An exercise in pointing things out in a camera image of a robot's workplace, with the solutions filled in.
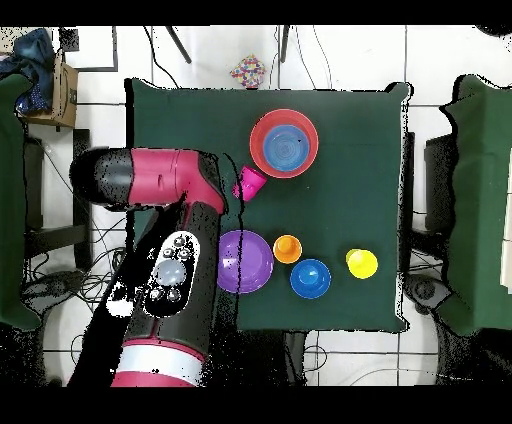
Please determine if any tangle of floor cables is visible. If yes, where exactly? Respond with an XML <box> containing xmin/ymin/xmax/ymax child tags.
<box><xmin>23</xmin><ymin>215</ymin><xmax>129</xmax><ymax>361</ymax></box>

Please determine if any cardboard box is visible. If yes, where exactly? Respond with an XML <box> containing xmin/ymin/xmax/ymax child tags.
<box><xmin>23</xmin><ymin>53</ymin><xmax>79</xmax><ymax>129</ymax></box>

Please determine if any blue cloth bundle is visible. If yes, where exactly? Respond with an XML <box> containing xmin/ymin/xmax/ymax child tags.
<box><xmin>0</xmin><ymin>27</ymin><xmax>55</xmax><ymax>115</ymax></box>

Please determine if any purple plastic bowl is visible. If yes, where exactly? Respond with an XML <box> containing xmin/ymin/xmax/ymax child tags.
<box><xmin>216</xmin><ymin>229</ymin><xmax>275</xmax><ymax>295</ymax></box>

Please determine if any orange plastic cup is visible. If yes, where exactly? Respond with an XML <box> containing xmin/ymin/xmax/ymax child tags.
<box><xmin>272</xmin><ymin>234</ymin><xmax>304</xmax><ymax>265</ymax></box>

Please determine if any small dark blue bowl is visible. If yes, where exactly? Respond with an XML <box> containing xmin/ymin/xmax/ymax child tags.
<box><xmin>289</xmin><ymin>258</ymin><xmax>332</xmax><ymax>300</ymax></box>

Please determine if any black rectangular frame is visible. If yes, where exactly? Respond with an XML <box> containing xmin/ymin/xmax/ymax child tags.
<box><xmin>59</xmin><ymin>25</ymin><xmax>119</xmax><ymax>73</ymax></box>

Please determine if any green cloth covered table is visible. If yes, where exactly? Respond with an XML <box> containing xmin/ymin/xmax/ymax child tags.
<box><xmin>0</xmin><ymin>73</ymin><xmax>41</xmax><ymax>331</ymax></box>
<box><xmin>435</xmin><ymin>74</ymin><xmax>512</xmax><ymax>337</ymax></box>

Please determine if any black pedestal foot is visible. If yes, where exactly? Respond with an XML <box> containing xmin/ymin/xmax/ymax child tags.
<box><xmin>403</xmin><ymin>273</ymin><xmax>453</xmax><ymax>315</ymax></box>
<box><xmin>23</xmin><ymin>270</ymin><xmax>87</xmax><ymax>309</ymax></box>

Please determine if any pink plastic cup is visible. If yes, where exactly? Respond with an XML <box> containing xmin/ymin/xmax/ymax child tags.
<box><xmin>231</xmin><ymin>165</ymin><xmax>268</xmax><ymax>202</ymax></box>

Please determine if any yellow plastic cup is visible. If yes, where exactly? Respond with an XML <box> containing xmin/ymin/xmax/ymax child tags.
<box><xmin>345</xmin><ymin>248</ymin><xmax>379</xmax><ymax>280</ymax></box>

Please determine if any dark green tablecloth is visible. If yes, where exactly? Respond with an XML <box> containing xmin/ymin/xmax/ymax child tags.
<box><xmin>125</xmin><ymin>77</ymin><xmax>413</xmax><ymax>333</ymax></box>

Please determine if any black stool frame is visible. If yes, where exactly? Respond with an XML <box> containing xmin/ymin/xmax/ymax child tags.
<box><xmin>399</xmin><ymin>131</ymin><xmax>457</xmax><ymax>249</ymax></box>
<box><xmin>23</xmin><ymin>128</ymin><xmax>94</xmax><ymax>273</ymax></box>

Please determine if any small light blue bowl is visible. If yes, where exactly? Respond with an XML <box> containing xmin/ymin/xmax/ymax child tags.
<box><xmin>262</xmin><ymin>124</ymin><xmax>311</xmax><ymax>173</ymax></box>

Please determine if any wide orange-red bowl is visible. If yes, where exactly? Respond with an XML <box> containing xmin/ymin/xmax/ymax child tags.
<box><xmin>248</xmin><ymin>108</ymin><xmax>320</xmax><ymax>180</ymax></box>

